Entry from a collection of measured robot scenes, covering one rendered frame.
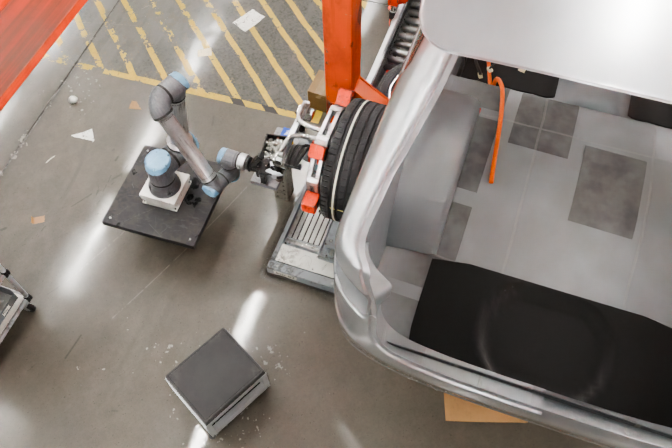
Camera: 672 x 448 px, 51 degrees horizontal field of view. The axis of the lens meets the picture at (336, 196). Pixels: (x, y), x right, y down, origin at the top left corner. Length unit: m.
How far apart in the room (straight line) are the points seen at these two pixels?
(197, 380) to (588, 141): 2.34
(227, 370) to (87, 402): 0.89
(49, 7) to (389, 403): 3.10
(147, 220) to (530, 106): 2.29
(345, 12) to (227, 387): 1.99
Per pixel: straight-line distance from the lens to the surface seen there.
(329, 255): 4.21
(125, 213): 4.41
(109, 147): 5.12
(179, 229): 4.26
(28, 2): 1.46
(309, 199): 3.56
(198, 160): 3.78
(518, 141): 3.66
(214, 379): 3.79
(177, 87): 3.70
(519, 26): 1.51
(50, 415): 4.35
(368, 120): 3.49
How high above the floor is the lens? 3.88
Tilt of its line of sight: 57 degrees down
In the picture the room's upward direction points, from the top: 2 degrees counter-clockwise
